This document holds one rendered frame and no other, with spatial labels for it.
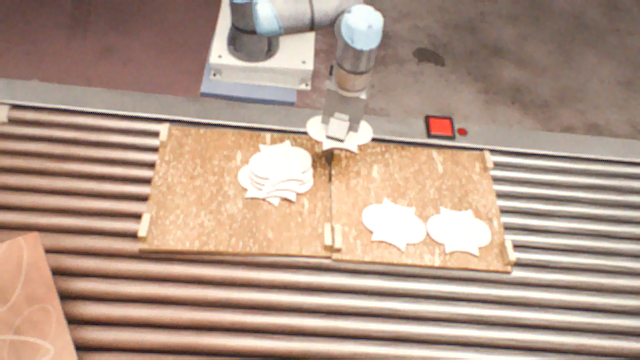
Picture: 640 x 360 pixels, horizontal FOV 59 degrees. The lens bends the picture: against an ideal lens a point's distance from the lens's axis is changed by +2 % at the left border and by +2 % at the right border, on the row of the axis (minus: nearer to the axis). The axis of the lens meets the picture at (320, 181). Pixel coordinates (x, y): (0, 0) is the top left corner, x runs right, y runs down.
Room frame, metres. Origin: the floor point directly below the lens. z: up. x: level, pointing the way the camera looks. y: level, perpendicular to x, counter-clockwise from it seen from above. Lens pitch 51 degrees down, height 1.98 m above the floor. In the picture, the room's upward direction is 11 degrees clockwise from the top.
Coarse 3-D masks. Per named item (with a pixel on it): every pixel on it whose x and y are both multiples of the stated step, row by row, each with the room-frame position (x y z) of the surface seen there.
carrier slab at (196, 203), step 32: (160, 160) 0.80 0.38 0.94; (192, 160) 0.82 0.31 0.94; (224, 160) 0.83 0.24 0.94; (320, 160) 0.89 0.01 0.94; (160, 192) 0.71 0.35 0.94; (192, 192) 0.72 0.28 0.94; (224, 192) 0.74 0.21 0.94; (320, 192) 0.80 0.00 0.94; (160, 224) 0.63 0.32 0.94; (192, 224) 0.64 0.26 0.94; (224, 224) 0.66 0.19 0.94; (256, 224) 0.67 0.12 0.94; (288, 224) 0.69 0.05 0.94; (320, 224) 0.71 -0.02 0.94; (288, 256) 0.62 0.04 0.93; (320, 256) 0.63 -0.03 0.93
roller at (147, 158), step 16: (0, 144) 0.77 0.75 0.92; (16, 144) 0.77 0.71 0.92; (32, 144) 0.78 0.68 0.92; (48, 144) 0.79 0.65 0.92; (64, 144) 0.80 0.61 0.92; (80, 160) 0.78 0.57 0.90; (96, 160) 0.79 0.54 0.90; (112, 160) 0.79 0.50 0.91; (128, 160) 0.80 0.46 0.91; (144, 160) 0.81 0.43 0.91; (496, 192) 0.93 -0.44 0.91; (512, 192) 0.94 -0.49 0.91; (528, 192) 0.95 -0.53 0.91; (544, 192) 0.95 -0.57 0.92; (560, 192) 0.96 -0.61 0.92; (576, 192) 0.97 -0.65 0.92; (592, 192) 0.98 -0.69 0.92; (608, 192) 1.00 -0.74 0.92
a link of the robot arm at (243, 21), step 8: (232, 0) 1.21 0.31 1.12; (240, 0) 1.20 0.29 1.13; (248, 0) 1.20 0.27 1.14; (232, 8) 1.22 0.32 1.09; (240, 8) 1.20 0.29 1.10; (248, 8) 1.20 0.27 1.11; (232, 16) 1.22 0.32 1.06; (240, 16) 1.21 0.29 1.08; (248, 16) 1.20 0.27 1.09; (240, 24) 1.21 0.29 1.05; (248, 24) 1.20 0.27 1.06
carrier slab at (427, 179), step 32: (352, 160) 0.92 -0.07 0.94; (384, 160) 0.94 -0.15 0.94; (416, 160) 0.96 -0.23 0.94; (448, 160) 0.98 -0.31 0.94; (480, 160) 1.00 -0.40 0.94; (352, 192) 0.82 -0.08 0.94; (384, 192) 0.84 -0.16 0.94; (416, 192) 0.85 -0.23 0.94; (448, 192) 0.87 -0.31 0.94; (480, 192) 0.90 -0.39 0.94; (352, 224) 0.72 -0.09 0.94; (352, 256) 0.64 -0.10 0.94; (384, 256) 0.66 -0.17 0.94; (416, 256) 0.67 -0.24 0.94; (448, 256) 0.69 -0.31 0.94; (480, 256) 0.71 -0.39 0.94
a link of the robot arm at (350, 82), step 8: (336, 64) 0.87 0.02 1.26; (336, 72) 0.86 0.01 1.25; (344, 72) 0.85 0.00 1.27; (368, 72) 0.90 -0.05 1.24; (336, 80) 0.86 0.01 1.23; (344, 80) 0.84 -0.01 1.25; (352, 80) 0.84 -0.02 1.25; (360, 80) 0.85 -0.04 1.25; (368, 80) 0.86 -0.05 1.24; (352, 88) 0.84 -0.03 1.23; (360, 88) 0.85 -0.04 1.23
